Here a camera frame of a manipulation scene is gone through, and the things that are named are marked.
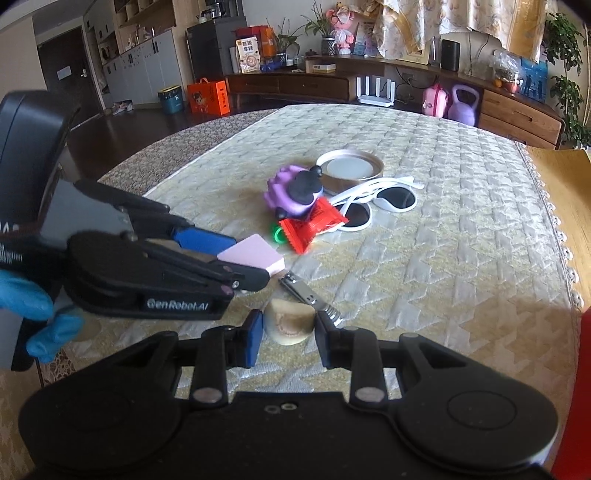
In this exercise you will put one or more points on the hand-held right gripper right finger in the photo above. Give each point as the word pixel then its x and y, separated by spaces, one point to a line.
pixel 324 344

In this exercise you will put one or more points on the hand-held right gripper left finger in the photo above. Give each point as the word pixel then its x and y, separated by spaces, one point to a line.
pixel 253 339

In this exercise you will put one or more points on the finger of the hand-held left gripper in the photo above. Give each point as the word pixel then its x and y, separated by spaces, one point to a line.
pixel 205 241
pixel 244 277

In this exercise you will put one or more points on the pink eraser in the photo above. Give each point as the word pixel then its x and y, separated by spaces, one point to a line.
pixel 251 254

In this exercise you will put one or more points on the beige round object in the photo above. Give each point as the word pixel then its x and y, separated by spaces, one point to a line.
pixel 288 323

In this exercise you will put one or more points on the metal nail clipper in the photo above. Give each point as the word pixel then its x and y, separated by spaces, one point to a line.
pixel 304 295

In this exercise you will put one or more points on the red snack packet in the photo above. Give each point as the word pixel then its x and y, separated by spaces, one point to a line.
pixel 309 226

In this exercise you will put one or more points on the purple spiky toy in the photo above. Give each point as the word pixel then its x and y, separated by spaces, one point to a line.
pixel 288 196

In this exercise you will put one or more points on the white sunglasses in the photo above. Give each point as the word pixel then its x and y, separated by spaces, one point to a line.
pixel 397 198

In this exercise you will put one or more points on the red tin box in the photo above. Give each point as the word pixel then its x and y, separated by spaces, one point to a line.
pixel 575 406

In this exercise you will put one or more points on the person's left hand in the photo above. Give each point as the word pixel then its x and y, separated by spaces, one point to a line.
pixel 25 293

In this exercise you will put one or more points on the dark wooden door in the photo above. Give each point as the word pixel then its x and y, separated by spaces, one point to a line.
pixel 64 74

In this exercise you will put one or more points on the pair of shoes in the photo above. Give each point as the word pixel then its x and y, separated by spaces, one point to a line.
pixel 122 107

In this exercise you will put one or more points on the cream quilted table mat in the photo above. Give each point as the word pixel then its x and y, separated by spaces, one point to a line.
pixel 438 258

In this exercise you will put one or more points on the orange gift box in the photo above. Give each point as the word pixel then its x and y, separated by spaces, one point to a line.
pixel 208 98

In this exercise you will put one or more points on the teal storage bin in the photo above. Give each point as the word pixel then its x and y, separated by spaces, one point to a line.
pixel 171 101

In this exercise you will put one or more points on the wooden TV cabinet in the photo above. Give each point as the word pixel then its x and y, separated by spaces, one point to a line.
pixel 314 87

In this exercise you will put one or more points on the black fridge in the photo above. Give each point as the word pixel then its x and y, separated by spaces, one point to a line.
pixel 212 50

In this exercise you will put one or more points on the white snack box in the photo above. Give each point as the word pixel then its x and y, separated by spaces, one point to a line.
pixel 248 55

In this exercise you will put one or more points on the small potted plant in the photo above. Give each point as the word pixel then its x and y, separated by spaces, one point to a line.
pixel 284 48

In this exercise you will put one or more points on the red paper bag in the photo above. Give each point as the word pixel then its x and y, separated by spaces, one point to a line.
pixel 267 41

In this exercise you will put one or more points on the small yellow box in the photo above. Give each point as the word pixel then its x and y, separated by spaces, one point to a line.
pixel 321 66

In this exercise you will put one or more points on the small dark teapot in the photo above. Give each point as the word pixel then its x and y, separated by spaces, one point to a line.
pixel 311 53

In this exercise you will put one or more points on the white router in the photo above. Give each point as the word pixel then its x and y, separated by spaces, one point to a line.
pixel 375 94

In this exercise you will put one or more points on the potted orchid plant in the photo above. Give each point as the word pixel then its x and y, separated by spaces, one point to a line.
pixel 325 44

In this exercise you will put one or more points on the coffee machine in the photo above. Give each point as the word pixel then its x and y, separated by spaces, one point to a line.
pixel 224 9

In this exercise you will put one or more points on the pink toy suitcase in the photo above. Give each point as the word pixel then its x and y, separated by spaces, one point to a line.
pixel 435 101

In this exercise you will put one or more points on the purple kettlebell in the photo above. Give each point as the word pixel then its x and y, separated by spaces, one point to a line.
pixel 463 108

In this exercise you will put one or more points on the wooden cabinet drawer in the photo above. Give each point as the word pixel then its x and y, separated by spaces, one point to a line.
pixel 521 108
pixel 517 131

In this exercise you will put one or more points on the black cylinder speaker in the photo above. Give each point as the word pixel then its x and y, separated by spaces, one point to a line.
pixel 451 55

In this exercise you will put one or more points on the clear bag of fruit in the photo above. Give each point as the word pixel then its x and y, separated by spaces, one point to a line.
pixel 507 74

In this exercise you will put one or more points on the floral cover cloth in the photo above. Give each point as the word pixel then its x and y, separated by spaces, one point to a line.
pixel 461 23

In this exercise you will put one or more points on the blue printed box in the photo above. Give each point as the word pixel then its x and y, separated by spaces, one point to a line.
pixel 534 81

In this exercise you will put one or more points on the potted tree white pot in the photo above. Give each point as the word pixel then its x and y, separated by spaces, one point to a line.
pixel 565 69

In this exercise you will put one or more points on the grey wall cabinets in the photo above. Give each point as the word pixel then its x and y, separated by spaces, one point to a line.
pixel 138 64

